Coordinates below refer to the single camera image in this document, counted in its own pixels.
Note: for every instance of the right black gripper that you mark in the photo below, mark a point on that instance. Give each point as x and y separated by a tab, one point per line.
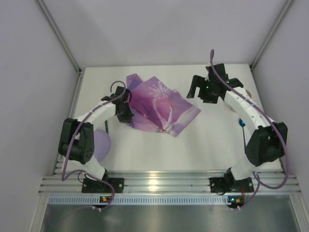
199	88

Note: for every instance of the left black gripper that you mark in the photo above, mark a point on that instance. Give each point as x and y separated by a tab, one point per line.
124	113

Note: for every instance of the purple printed cloth placemat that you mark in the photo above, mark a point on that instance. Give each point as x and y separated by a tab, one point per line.
156	108

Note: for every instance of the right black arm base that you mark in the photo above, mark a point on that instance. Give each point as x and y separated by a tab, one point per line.
220	186

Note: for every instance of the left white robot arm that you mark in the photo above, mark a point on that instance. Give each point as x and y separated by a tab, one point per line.
77	139

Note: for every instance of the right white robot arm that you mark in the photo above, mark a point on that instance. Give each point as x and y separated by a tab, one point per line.
268	138

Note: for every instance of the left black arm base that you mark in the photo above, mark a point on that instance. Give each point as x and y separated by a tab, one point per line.
93	186

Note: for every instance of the lilac plastic plate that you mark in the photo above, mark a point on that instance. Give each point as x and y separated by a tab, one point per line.
102	144

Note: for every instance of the blue spoon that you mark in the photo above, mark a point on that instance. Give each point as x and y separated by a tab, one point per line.
242	124

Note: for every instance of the fork with teal handle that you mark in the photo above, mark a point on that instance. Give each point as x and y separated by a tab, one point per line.
106	126

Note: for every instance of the left aluminium frame post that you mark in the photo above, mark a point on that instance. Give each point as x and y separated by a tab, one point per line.
57	32

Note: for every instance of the aluminium frame post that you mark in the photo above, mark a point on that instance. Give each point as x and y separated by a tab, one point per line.
272	32
57	32

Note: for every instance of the aluminium mounting rail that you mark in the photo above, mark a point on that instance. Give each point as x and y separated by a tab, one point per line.
159	182

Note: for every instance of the slotted grey cable duct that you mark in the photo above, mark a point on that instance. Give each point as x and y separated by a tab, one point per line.
146	200

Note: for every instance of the right aluminium frame post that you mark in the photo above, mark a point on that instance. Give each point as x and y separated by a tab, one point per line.
272	32

